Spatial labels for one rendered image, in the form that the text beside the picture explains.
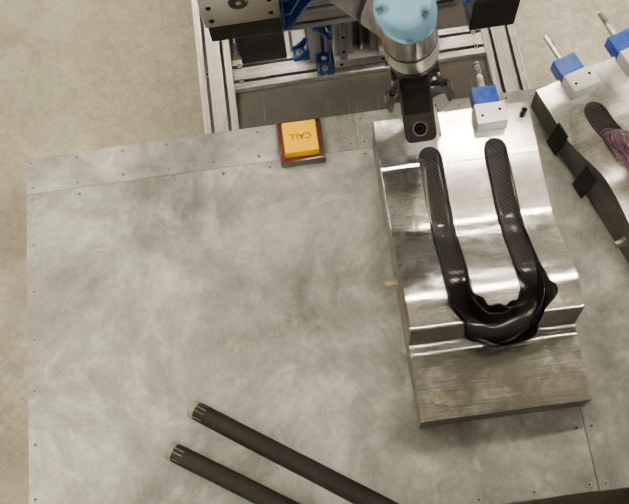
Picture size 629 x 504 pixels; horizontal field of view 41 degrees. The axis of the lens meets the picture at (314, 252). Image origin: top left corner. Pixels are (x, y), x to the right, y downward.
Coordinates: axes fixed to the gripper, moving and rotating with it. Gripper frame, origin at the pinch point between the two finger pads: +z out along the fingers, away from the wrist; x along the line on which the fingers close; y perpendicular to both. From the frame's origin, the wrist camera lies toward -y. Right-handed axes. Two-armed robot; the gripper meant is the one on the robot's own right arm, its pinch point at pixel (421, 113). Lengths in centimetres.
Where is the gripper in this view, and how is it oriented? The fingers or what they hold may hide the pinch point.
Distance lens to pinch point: 137.4
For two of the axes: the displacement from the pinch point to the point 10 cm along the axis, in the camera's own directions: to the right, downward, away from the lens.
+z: 1.7, 1.7, 9.7
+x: -9.7, 1.7, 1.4
